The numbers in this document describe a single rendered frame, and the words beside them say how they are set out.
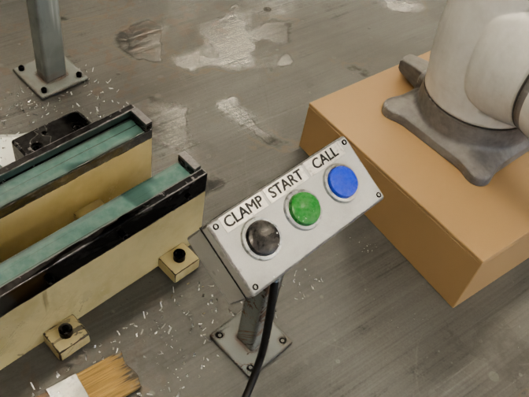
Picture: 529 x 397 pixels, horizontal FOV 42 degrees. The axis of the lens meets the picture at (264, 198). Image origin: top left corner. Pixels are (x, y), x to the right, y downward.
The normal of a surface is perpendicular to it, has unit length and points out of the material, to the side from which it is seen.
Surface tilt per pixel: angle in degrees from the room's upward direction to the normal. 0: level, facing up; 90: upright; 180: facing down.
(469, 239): 4
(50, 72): 90
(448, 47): 93
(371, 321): 0
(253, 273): 28
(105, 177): 90
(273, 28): 0
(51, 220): 90
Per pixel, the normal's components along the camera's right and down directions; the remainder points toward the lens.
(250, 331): -0.72, 0.47
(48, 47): 0.69, 0.62
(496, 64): -0.83, 0.29
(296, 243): 0.43, -0.28
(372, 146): 0.07, -0.66
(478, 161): 0.03, -0.46
